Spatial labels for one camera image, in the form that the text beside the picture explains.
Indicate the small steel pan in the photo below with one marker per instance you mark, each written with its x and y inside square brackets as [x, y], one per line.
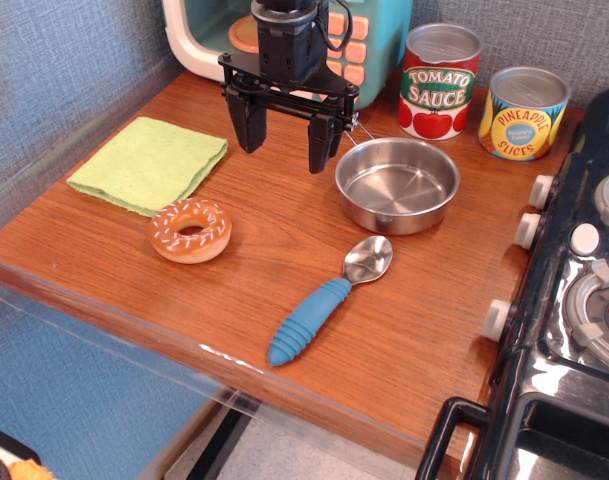
[396, 185]

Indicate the tomato sauce toy can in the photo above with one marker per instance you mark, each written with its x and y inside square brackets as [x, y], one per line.
[438, 77]

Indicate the teal toy microwave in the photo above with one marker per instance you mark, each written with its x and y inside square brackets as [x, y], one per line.
[198, 32]

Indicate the green folded cloth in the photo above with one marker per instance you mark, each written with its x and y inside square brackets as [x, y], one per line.
[148, 165]

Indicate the orange plush toy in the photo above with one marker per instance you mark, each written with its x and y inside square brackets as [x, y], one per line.
[29, 470]

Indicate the black toy stove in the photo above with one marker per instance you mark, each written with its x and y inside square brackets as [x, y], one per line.
[548, 415]

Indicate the blue handled metal spoon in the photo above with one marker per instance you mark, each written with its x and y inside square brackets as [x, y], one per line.
[367, 261]

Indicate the toy frosted sprinkle donut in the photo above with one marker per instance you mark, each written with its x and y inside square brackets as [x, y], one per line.
[190, 231]

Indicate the pineapple slices toy can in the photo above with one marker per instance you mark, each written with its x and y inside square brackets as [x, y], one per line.
[523, 111]

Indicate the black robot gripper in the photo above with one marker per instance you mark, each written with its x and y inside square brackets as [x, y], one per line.
[293, 46]

